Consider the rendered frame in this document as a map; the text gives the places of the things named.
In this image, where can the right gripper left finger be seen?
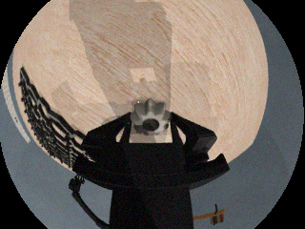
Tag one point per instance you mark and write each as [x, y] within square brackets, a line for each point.
[110, 130]

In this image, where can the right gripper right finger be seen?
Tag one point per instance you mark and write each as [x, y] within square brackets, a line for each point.
[199, 140]

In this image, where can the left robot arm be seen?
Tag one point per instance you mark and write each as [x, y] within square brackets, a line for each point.
[76, 195]

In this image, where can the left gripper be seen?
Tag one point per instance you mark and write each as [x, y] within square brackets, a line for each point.
[81, 179]

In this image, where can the grey metal gear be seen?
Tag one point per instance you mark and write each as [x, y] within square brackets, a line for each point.
[150, 109]

